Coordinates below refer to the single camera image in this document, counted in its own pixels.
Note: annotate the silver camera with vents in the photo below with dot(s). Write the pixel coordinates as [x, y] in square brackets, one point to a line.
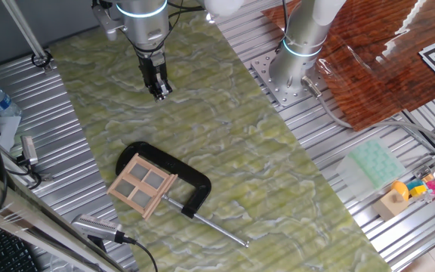
[96, 226]

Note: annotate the small tan block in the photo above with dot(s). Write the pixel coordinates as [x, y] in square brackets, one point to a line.
[427, 177]

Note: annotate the blue toy block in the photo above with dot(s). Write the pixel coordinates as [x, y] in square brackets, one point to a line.
[415, 184]

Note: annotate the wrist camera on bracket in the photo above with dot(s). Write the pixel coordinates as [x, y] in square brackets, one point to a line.
[106, 20]

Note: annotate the yellow toy block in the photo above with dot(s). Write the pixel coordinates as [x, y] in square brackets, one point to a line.
[418, 191]

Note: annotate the translucent green plastic tray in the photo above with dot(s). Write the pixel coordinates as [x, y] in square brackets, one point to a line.
[376, 162]

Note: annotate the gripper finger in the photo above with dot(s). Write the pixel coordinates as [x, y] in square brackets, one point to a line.
[158, 93]
[167, 85]

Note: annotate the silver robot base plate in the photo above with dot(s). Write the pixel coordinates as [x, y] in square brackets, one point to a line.
[278, 90]

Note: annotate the wooden block house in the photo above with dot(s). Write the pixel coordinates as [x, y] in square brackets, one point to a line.
[389, 206]

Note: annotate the green marble pattern mat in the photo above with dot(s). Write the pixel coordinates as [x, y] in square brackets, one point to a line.
[259, 189]

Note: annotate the small wooden sliding window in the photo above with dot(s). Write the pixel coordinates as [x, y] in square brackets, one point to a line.
[140, 181]

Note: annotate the metal stand pole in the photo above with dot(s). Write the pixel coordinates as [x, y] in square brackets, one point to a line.
[23, 30]

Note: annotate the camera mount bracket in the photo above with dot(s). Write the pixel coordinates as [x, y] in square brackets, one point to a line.
[45, 177]

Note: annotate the pink toy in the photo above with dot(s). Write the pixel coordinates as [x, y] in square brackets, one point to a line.
[433, 186]

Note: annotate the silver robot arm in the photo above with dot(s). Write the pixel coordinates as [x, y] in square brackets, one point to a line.
[145, 26]

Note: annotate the white paper sheet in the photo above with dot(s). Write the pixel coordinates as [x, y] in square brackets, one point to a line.
[4, 130]

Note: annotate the small silver camera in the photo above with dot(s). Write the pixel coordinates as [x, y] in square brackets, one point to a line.
[28, 149]

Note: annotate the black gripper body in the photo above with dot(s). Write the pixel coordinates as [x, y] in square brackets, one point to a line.
[152, 70]

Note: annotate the black C-clamp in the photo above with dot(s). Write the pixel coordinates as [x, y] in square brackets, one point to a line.
[199, 181]

